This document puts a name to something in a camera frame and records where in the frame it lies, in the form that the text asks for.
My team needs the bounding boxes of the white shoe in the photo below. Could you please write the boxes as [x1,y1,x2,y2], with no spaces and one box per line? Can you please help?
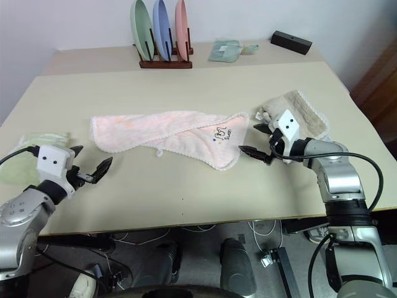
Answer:
[68,269,97,298]

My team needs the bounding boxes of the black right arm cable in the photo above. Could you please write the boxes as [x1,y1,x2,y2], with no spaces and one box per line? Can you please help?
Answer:
[269,139,386,215]

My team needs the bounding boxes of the black table leg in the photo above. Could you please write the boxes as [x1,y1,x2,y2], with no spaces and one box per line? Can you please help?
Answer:
[271,246,300,298]

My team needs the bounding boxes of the blue plate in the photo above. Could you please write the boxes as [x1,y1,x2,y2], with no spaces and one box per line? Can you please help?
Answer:
[152,0,172,61]

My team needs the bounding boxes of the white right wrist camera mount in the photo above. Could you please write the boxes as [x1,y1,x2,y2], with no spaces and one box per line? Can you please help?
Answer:
[269,109,304,156]

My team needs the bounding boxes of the white floor cable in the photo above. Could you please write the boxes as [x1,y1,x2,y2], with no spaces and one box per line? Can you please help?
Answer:
[250,219,283,253]

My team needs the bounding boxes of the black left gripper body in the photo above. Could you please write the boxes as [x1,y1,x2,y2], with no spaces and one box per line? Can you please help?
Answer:
[64,165,96,192]

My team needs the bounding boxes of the green plate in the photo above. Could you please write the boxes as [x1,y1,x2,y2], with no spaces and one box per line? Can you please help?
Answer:
[130,0,155,61]

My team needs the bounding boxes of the folded teal cloth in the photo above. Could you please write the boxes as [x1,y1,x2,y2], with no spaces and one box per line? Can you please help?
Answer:
[207,38,243,62]

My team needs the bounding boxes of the white grey sneaker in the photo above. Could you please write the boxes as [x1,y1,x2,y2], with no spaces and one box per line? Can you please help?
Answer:
[305,225,330,243]

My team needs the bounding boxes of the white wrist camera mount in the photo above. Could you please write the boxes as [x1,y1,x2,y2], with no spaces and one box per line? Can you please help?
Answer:
[35,144,76,200]
[269,109,304,156]

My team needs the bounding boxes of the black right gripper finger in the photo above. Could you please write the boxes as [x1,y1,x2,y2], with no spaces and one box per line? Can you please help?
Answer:
[253,123,274,137]
[238,145,275,166]

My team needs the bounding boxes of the brown wooden door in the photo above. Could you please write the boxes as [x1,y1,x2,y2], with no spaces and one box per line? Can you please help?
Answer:
[349,46,397,144]

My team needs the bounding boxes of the light green towel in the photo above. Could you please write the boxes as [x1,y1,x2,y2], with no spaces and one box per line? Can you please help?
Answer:
[0,131,73,186]

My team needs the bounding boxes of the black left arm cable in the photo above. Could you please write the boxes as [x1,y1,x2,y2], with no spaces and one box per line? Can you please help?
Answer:
[0,145,42,165]

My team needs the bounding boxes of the dark rounded robot torso edge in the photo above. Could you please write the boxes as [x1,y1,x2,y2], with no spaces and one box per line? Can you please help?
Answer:
[114,282,238,298]

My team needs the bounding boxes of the pink embroidered towel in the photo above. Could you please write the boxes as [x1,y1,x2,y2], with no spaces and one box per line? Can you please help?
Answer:
[89,111,251,173]

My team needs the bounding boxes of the dark wooden plate rack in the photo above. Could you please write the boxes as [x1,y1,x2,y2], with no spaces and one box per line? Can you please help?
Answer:
[138,27,194,70]

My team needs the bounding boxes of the pink plate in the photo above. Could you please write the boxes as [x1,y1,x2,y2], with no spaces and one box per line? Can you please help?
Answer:
[174,0,190,57]

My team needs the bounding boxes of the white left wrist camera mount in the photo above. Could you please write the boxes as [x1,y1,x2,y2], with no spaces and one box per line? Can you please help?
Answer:
[35,144,76,200]

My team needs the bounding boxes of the beige fluffy towel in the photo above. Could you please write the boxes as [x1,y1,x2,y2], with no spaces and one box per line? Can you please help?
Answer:
[252,89,330,142]

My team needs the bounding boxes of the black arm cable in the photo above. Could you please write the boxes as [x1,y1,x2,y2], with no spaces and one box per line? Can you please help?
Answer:
[0,145,42,165]
[269,139,386,215]

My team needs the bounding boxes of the black rectangular box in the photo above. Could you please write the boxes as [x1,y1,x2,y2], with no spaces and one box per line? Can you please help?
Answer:
[270,30,313,56]

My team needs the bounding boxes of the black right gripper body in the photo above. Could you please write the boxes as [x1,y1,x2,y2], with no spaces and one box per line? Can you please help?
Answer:
[267,128,285,159]

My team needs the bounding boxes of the black table frame bar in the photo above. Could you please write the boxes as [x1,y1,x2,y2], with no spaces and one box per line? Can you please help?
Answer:
[36,233,116,251]

